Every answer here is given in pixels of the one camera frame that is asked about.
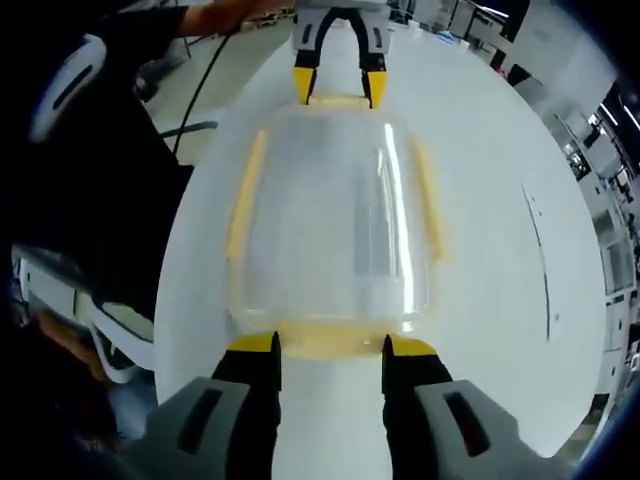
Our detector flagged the dark office chair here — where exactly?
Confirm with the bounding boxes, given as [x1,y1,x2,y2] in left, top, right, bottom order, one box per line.
[509,63,547,109]

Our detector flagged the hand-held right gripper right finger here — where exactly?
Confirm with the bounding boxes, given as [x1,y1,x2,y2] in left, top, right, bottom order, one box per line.
[382,334,566,480]

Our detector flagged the grey chair base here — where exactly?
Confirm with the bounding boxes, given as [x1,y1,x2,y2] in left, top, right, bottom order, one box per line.
[158,118,221,146]

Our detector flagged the white worn device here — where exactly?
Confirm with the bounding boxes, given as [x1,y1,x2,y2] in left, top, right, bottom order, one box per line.
[28,33,109,142]

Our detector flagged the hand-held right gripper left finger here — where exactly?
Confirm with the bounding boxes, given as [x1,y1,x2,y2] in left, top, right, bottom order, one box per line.
[127,329,284,480]

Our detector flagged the black cable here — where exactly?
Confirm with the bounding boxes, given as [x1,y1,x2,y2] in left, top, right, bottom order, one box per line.
[173,14,241,156]

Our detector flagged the clear storage box yellow latches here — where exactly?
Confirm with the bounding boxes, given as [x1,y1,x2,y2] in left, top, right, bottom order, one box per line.
[222,93,447,362]

